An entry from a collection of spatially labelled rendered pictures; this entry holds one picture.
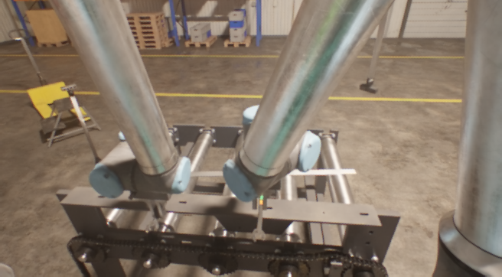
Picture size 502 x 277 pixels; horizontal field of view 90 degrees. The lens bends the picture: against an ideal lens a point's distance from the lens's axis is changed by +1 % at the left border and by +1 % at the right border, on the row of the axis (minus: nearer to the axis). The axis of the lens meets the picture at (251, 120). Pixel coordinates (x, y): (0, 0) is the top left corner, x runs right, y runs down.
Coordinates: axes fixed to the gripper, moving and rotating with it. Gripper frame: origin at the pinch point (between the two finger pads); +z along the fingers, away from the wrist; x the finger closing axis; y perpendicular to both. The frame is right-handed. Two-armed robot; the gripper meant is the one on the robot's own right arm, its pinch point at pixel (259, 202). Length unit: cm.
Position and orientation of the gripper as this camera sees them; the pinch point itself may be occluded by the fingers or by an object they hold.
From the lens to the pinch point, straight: 86.4
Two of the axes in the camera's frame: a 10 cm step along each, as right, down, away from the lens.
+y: -1.0, 4.9, -8.7
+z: 0.2, 8.7, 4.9
